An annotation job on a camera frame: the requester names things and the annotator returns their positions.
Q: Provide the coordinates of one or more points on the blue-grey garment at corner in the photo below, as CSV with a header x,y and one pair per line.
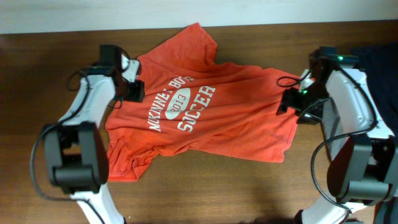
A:
x,y
386,212

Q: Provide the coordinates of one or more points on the navy blue garment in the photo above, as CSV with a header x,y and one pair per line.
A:
x,y
379,62

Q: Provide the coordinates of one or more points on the grey garment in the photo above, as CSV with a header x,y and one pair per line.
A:
x,y
331,127

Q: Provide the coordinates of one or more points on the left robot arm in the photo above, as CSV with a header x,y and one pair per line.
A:
x,y
75,156

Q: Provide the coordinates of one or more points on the red printed t-shirt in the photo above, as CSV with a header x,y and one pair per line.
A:
x,y
193,103

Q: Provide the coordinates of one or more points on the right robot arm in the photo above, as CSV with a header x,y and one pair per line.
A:
x,y
354,98

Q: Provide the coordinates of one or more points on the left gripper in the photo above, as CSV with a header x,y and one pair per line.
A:
x,y
138,92

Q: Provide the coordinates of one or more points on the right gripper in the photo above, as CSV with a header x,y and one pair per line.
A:
x,y
288,99

